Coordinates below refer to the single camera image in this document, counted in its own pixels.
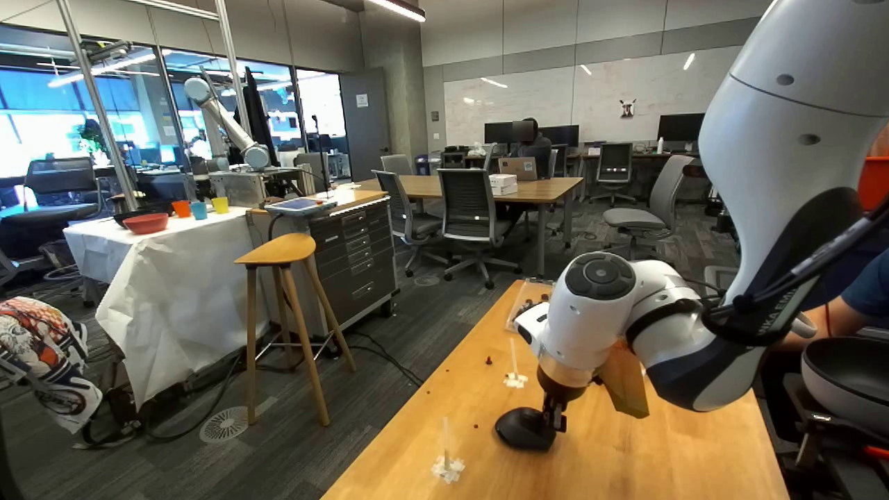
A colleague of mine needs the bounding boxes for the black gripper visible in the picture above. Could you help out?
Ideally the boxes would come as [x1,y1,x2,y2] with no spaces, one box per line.
[537,360,592,438]

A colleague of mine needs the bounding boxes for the black computer mouse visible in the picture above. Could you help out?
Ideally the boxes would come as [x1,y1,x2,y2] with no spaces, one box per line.
[492,405,570,455]

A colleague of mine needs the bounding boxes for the forearm with blue sleeve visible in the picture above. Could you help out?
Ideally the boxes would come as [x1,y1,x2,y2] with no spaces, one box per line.
[782,248,889,351]

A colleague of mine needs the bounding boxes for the grey mesh office chair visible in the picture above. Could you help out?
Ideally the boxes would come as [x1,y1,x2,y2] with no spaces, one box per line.
[434,165,523,291]

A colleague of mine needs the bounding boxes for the wooden office desk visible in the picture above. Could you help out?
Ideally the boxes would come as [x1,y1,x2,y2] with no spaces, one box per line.
[396,172,587,277]

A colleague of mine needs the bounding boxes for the light grey office chair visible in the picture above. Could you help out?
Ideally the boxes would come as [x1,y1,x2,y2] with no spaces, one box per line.
[599,154,698,256]

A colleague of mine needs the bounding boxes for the black office chair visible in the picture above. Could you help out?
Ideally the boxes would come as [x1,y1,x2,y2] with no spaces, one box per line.
[592,142,639,206]

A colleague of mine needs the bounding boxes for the grey drawer cabinet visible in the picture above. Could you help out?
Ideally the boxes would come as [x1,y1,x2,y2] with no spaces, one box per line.
[264,185,400,340]

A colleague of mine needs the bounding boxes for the seated person in black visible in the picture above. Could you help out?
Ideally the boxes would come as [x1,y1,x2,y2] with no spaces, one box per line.
[512,115,556,180]

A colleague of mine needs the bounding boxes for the black computer monitor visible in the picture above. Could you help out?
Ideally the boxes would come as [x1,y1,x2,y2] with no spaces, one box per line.
[539,123,582,149]
[480,120,523,147]
[655,112,709,147]

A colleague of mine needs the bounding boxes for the wooden bar stool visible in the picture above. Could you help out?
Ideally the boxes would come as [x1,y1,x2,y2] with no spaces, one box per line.
[232,230,357,430]

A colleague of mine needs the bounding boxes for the white tablecloth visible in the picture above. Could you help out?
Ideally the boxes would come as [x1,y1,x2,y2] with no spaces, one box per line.
[62,206,273,410]

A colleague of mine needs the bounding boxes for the red bowl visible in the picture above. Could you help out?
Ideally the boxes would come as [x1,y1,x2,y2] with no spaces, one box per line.
[119,210,171,237]

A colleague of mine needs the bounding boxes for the colourful patterned bag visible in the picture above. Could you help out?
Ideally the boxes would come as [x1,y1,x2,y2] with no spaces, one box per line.
[0,294,105,438]

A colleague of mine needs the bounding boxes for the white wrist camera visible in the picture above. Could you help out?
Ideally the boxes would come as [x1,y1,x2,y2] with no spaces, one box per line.
[512,294,556,347]

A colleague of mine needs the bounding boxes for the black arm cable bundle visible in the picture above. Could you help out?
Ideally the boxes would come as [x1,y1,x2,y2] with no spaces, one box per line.
[699,204,889,347]

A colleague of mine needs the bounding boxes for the black floor cable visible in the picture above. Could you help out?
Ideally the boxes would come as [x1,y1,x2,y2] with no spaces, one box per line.
[81,351,245,448]

